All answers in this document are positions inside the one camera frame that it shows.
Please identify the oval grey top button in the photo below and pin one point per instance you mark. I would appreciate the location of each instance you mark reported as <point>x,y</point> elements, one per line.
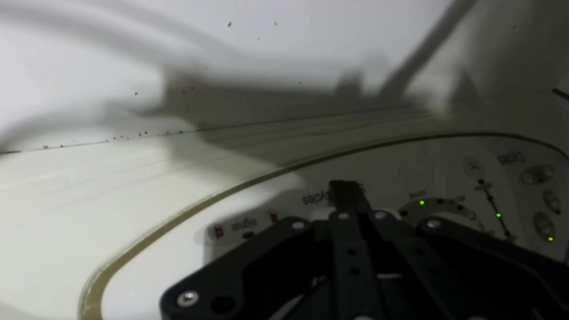
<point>538,175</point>

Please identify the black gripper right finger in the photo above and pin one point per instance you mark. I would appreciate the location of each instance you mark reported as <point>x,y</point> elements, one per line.
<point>460,272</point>

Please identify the oval grey button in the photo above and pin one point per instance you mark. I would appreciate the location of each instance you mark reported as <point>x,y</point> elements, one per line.
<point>538,175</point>
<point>545,226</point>
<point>552,201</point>

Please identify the white washing machine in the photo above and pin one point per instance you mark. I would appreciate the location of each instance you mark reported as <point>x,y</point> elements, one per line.
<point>142,139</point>

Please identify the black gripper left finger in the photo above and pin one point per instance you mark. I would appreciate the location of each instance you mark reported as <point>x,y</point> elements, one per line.
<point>254,279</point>

